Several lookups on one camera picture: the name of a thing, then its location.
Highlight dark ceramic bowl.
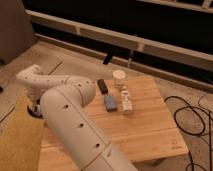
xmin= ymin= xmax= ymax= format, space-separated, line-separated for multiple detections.
xmin=27 ymin=106 xmax=43 ymax=119

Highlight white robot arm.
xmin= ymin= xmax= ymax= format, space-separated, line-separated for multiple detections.
xmin=16 ymin=65 xmax=137 ymax=171

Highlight yellow mat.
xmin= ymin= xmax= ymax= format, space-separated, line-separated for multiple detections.
xmin=0 ymin=94 xmax=44 ymax=171

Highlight grey cabinet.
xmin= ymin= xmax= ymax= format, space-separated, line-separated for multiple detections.
xmin=0 ymin=0 xmax=37 ymax=64

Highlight dark rectangular bar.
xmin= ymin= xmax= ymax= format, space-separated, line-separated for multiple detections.
xmin=97 ymin=79 xmax=108 ymax=94

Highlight blue sponge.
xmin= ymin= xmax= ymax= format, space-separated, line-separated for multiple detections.
xmin=104 ymin=95 xmax=117 ymax=112

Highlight black table leg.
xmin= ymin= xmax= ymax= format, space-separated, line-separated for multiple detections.
xmin=103 ymin=53 xmax=114 ymax=65

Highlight white small bottle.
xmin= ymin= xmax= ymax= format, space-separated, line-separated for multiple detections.
xmin=120 ymin=86 xmax=133 ymax=112

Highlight wooden shelf rail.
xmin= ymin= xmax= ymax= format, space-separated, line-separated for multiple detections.
xmin=27 ymin=10 xmax=213 ymax=72

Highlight black cables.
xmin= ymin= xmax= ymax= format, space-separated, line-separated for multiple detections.
xmin=163 ymin=93 xmax=213 ymax=171

